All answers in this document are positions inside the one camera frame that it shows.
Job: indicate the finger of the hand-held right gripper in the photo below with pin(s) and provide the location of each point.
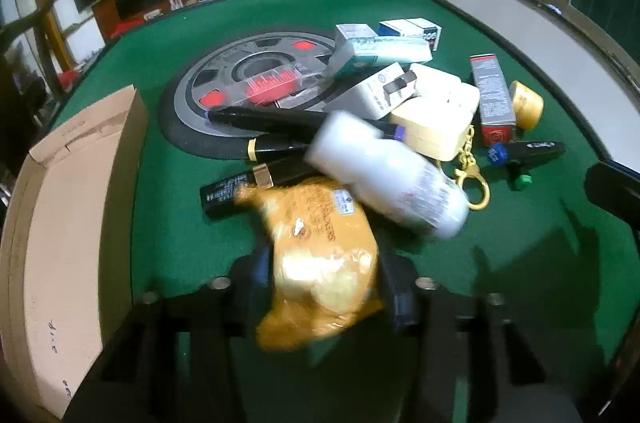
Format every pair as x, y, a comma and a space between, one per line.
617, 190

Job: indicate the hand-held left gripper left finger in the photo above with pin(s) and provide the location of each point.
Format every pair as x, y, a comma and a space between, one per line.
261, 272

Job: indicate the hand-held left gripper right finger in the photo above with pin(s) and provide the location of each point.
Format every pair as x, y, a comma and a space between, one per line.
402, 303

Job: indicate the orange snack packet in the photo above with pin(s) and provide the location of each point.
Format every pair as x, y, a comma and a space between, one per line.
320, 248

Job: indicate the black printed lipstick box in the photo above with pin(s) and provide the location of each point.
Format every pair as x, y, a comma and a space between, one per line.
230, 193

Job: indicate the black tube with blue cap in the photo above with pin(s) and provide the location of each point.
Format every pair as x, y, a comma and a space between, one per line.
535, 150

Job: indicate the black tube with green cap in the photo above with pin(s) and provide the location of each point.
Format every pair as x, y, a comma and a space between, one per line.
522, 181

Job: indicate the large white bottle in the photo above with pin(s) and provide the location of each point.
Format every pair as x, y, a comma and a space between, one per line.
395, 183

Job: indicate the yellow round jar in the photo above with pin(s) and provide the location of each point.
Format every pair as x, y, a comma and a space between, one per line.
527, 105

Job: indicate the black tube with gold band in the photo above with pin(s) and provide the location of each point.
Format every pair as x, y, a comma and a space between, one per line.
275, 147

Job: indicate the long black pen purple band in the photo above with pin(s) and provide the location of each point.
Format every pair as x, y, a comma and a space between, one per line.
270, 119

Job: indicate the cream yellow case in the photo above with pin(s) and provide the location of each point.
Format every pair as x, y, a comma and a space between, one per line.
435, 123

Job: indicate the clear case with red contents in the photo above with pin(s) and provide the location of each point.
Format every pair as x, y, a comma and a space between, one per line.
265, 83

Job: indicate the cardboard box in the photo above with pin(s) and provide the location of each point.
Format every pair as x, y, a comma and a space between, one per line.
70, 228

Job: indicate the white charger adapter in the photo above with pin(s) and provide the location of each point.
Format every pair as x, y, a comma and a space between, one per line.
370, 93

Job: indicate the small white box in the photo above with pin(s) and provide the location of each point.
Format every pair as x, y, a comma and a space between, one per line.
435, 78

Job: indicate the teal tissue pack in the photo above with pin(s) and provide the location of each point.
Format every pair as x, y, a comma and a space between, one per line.
385, 53

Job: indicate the white box with grey lid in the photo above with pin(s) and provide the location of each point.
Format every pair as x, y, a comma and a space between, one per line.
352, 34

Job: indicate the white box with blue print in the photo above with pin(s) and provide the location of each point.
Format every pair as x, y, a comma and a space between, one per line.
415, 30

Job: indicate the round grey table centre panel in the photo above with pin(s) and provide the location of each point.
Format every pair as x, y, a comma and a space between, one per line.
190, 103

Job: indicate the red bag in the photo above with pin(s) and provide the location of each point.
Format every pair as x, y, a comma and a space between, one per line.
127, 27

